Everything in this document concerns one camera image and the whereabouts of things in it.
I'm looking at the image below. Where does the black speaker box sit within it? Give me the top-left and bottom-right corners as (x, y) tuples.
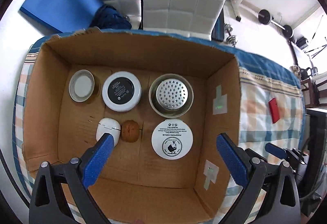
(296, 36), (308, 50)

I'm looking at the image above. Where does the red rectangular box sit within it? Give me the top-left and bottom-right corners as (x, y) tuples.
(269, 98), (280, 123)

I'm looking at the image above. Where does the white earbuds case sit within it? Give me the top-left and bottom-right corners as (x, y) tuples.
(95, 118), (121, 146)

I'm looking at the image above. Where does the blue foam mat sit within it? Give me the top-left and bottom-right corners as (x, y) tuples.
(20, 0), (104, 32)

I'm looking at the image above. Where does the dark blue cloth bag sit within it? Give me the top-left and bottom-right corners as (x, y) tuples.
(89, 4), (132, 30)

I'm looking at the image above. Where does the brown walnut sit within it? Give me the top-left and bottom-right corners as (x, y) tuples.
(121, 120), (139, 143)

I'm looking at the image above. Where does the open cardboard box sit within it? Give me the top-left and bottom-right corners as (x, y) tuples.
(22, 29), (241, 223)

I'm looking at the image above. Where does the white round cream jar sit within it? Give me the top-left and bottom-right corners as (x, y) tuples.
(151, 119), (193, 160)

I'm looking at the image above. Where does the small chrome dumbbell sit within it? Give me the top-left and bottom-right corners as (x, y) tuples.
(224, 24), (237, 47)

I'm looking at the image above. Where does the black-top white round jar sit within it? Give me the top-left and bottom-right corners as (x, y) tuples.
(102, 71), (141, 112)

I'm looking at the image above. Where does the dark wooden chair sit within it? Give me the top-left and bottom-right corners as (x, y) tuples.
(300, 78), (320, 108)

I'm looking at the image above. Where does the floor barbell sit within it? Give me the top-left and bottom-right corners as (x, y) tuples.
(258, 9), (294, 39)

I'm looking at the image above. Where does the metal perforated lid tin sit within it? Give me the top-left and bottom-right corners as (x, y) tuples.
(148, 73), (194, 119)

